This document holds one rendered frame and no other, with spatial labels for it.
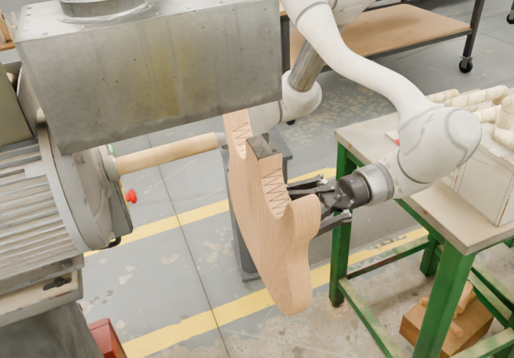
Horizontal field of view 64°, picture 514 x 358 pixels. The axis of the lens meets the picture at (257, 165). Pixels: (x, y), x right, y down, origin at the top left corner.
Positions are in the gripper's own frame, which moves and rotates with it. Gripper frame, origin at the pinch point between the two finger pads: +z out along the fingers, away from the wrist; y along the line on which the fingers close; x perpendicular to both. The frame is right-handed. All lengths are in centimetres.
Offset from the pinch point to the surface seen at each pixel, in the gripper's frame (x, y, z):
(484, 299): -85, -11, -87
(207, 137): 20.0, 7.9, 10.7
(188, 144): 19.9, 7.5, 14.4
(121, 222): -12.3, 22.5, 31.6
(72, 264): 8.1, -0.8, 39.0
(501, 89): 5, 12, -72
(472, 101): 4, 12, -62
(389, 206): -118, 63, -104
